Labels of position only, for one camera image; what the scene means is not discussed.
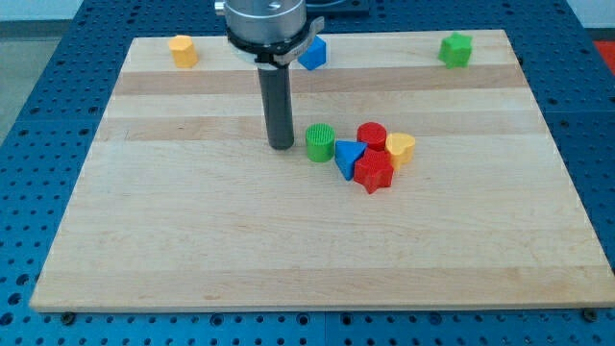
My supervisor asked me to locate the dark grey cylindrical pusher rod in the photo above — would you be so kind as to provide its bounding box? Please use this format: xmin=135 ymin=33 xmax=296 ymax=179
xmin=258 ymin=65 xmax=294 ymax=150

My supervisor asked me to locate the green cylinder block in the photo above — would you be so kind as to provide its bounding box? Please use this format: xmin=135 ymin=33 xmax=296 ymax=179
xmin=306 ymin=123 xmax=335 ymax=162

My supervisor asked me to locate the blue cube block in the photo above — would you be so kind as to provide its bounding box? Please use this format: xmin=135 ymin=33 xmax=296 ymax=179
xmin=298 ymin=37 xmax=327 ymax=70

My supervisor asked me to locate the yellow hexagon block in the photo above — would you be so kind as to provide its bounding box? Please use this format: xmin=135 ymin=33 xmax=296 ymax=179
xmin=168 ymin=35 xmax=199 ymax=68

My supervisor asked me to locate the blue triangle block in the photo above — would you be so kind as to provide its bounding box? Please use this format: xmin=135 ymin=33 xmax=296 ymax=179
xmin=334 ymin=140 xmax=367 ymax=181

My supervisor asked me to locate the red cylinder block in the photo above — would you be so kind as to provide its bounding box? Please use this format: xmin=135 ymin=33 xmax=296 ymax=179
xmin=357 ymin=122 xmax=387 ymax=151

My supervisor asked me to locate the red star block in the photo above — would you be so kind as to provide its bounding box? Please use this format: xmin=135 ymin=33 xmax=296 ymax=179
xmin=354 ymin=148 xmax=394 ymax=194

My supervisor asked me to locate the yellow heart block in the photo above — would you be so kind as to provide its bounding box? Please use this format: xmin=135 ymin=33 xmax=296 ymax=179
xmin=385 ymin=133 xmax=416 ymax=171

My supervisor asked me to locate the wooden board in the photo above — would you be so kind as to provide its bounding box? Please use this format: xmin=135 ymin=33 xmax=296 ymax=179
xmin=30 ymin=30 xmax=614 ymax=313

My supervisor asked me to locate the green star block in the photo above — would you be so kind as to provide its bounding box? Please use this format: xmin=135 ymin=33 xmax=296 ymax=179
xmin=437 ymin=32 xmax=473 ymax=69

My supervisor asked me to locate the blue perforated metal table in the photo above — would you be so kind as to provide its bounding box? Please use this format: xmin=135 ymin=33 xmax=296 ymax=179
xmin=1 ymin=0 xmax=614 ymax=345

